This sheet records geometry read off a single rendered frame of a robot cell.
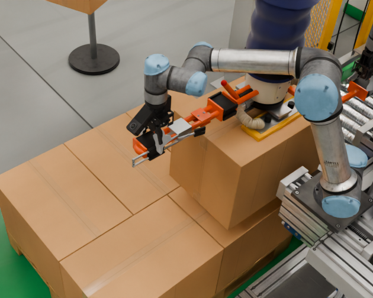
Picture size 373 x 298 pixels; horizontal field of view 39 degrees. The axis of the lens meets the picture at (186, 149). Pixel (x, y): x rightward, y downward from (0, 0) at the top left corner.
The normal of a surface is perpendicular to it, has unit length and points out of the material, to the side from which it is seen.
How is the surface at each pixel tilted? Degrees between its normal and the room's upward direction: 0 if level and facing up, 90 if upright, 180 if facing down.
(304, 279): 0
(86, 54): 0
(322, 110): 83
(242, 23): 90
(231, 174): 90
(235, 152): 0
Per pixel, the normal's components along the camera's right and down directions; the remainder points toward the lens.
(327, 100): -0.34, 0.56
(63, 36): 0.07, -0.71
